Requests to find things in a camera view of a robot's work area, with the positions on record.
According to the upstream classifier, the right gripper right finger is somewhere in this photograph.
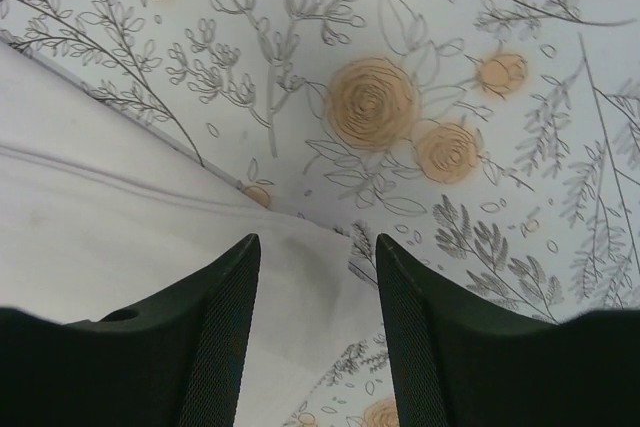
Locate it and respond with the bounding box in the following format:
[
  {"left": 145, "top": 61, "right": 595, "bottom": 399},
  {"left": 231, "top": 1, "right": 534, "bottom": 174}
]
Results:
[{"left": 376, "top": 234, "right": 639, "bottom": 426}]

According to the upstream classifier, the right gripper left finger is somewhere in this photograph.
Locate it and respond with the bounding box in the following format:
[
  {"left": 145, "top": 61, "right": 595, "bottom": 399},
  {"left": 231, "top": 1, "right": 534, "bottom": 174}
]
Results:
[{"left": 1, "top": 234, "right": 261, "bottom": 426}]

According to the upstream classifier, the floral table cloth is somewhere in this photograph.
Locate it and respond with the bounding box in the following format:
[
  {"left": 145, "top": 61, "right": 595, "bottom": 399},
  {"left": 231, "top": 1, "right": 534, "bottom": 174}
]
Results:
[{"left": 0, "top": 0, "right": 640, "bottom": 427}]

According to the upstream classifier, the white t shirt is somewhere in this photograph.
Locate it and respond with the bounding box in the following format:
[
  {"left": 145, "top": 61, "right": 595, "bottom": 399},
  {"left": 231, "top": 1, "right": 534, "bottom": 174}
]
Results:
[{"left": 1, "top": 47, "right": 392, "bottom": 426}]

